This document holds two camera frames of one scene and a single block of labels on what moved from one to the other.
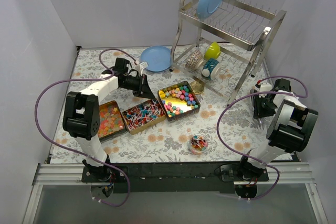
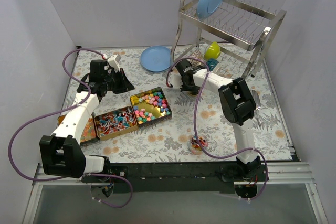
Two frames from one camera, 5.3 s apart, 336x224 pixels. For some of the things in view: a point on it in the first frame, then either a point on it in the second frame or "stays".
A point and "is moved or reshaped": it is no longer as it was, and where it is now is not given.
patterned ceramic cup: x=195 y=61 stays
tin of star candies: x=178 y=100 → x=150 y=106
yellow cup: x=212 y=51 stays
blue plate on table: x=157 y=57 stays
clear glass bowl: x=198 y=144 stays
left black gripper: x=143 y=85 → x=120 y=81
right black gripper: x=257 y=107 → x=182 y=69
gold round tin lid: x=197 y=88 is moved or reshaped
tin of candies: x=142 y=115 → x=113 y=123
